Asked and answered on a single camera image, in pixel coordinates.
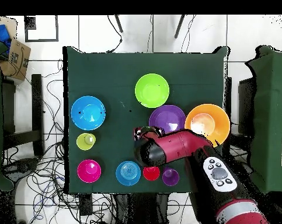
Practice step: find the purple bowl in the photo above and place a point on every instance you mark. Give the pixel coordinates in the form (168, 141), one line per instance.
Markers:
(166, 116)

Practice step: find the green bowl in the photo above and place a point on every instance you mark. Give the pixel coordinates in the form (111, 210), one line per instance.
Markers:
(152, 91)

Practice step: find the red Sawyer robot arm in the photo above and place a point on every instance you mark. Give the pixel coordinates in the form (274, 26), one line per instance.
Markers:
(178, 147)

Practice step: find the small blue bowl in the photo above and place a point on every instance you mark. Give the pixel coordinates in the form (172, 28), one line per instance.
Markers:
(128, 175)

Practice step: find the red cup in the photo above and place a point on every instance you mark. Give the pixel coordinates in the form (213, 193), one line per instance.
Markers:
(151, 174)

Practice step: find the large blue bowl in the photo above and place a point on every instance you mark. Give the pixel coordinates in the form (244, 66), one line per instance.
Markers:
(88, 112)

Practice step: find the pale yellow translucent cup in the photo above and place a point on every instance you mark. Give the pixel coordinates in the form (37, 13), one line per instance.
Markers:
(84, 142)

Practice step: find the purple cup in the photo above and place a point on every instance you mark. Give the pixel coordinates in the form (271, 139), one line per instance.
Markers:
(170, 178)

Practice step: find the small red bowl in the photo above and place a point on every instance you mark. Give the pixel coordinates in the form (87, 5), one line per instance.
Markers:
(89, 171)

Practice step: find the dark green tablecloth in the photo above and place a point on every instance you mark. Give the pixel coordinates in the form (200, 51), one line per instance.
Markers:
(108, 67)

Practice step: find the large orange bowl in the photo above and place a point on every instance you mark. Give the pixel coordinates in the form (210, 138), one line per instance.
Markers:
(220, 121)

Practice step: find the black power strip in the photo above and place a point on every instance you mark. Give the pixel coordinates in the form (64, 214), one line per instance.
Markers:
(85, 205)

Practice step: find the black metal stand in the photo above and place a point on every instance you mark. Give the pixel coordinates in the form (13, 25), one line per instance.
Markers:
(37, 105)

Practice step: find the black tripod leg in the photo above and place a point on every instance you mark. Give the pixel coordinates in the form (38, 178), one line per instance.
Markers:
(118, 23)
(179, 26)

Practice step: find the black floor device with knob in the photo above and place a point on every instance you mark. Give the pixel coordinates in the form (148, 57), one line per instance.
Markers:
(21, 166)

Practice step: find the cardboard box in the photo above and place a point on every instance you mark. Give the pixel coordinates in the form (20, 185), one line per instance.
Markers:
(19, 58)

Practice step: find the flat cardboard sheet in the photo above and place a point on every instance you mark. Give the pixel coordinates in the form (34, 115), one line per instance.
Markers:
(11, 23)

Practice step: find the blue bag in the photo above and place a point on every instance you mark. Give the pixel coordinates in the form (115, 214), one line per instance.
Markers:
(1, 31)

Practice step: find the black square floor frame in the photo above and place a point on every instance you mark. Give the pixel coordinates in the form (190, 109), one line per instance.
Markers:
(41, 40)

